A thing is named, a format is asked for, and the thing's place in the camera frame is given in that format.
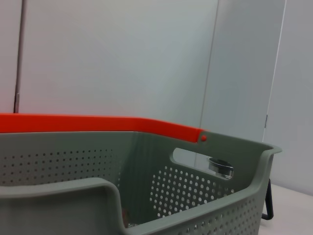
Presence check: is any orange bin carry handle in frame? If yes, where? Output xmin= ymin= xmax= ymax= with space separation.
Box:
xmin=0 ymin=112 xmax=210 ymax=145

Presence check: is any grey perforated storage bin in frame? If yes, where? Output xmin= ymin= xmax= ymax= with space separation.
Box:
xmin=0 ymin=131 xmax=282 ymax=235

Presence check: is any glass teapot black handle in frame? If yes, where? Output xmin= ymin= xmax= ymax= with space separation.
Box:
xmin=208 ymin=158 xmax=274 ymax=220

